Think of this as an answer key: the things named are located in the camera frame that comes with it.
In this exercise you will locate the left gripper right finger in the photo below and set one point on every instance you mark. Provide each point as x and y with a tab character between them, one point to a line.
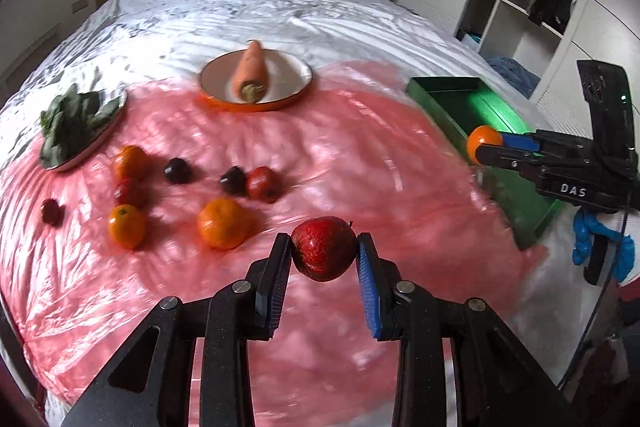
377	280

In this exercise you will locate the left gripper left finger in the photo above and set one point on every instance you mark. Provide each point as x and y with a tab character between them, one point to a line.
269	277

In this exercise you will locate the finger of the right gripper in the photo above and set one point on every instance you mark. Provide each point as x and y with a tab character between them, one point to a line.
524	141
526	164

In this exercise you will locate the orange mandarin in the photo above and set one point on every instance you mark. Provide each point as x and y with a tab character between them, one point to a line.
481	135
224	224
127	226
131	162

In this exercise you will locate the small red apple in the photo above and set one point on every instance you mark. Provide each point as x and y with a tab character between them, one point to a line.
131	192
264	184

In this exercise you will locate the dark plum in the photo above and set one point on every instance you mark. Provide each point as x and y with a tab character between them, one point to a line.
178	171
233	181

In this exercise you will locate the dark red wrinkled fruit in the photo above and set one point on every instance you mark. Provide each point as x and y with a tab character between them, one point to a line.
51	212

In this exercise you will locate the blue gloved right hand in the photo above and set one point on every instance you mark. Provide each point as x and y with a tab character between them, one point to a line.
608	245

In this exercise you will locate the blue blanket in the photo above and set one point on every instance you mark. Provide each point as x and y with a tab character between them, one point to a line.
515	74

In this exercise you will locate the green metal tray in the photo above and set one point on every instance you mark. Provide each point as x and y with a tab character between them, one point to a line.
460	104

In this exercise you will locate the pink plastic sheet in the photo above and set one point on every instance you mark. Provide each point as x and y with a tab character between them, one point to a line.
183	198

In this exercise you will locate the white paper bag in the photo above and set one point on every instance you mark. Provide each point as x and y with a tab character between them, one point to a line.
471	41

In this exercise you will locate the carrot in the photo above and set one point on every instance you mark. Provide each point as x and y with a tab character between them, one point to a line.
251	79

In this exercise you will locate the orange rimmed white plate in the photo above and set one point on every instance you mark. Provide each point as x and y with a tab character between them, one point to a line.
290	79

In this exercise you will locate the patterned white plate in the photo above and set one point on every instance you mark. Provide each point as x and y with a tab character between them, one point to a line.
87	131

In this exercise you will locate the white bed sheet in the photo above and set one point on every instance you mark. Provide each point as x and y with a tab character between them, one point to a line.
77	97

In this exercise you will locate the green bok choy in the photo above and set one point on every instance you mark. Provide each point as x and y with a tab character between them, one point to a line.
75	121

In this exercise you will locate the beige wall switch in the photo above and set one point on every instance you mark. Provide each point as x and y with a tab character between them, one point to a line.
79	5

